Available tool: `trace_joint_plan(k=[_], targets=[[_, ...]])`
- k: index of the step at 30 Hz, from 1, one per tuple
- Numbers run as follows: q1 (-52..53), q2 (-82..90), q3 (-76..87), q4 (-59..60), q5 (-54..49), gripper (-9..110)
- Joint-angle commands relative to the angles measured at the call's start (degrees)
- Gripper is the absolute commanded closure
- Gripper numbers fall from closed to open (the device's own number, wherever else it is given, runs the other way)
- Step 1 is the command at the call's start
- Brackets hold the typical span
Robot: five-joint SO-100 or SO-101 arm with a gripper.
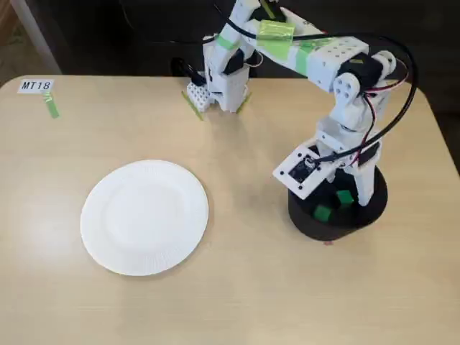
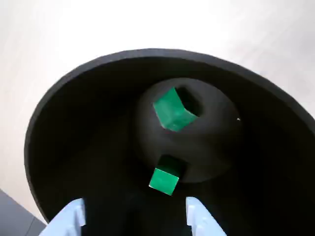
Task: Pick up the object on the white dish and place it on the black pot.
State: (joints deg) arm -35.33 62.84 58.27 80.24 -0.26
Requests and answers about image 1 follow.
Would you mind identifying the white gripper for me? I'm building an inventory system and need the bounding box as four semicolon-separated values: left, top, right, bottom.
315;120;383;208

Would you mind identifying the green cube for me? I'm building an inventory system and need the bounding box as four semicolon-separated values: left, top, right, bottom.
311;204;332;222
335;190;353;209

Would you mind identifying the black pot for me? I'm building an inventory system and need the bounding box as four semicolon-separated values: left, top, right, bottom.
286;165;389;242

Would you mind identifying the white paper plate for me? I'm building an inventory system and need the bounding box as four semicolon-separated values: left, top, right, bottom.
79;159;210;277

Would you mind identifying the white MT18 label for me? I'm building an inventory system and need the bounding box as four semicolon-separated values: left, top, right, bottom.
17;79;54;94

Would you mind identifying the white metal pole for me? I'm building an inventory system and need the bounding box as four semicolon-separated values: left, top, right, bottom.
9;0;63;75

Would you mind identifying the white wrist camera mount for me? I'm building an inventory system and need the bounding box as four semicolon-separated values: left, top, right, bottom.
272;144;337;201

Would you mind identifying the black camera cable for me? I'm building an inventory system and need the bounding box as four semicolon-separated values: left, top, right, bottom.
214;3;420;165

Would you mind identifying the black power plug cable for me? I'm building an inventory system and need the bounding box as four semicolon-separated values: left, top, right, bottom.
120;0;207;87

